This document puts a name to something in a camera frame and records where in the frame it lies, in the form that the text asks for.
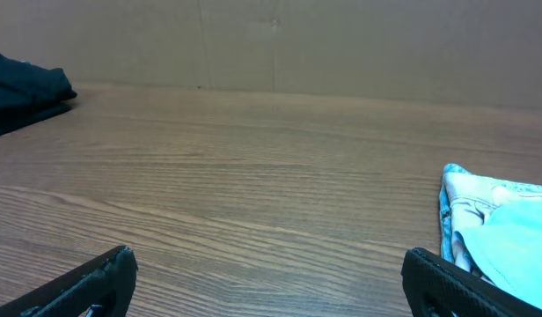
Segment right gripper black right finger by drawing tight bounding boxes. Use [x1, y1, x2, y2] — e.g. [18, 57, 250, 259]
[401, 247, 542, 317]

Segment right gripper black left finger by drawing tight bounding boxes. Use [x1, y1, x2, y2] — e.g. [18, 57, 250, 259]
[0, 246, 138, 317]

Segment beige shorts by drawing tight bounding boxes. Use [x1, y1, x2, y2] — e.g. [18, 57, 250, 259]
[439, 164, 542, 282]

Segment light blue printed t-shirt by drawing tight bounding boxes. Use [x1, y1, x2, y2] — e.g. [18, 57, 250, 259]
[456, 201, 542, 309]

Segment black folded t-shirt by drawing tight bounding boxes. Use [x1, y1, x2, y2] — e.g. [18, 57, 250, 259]
[0, 54, 77, 136]

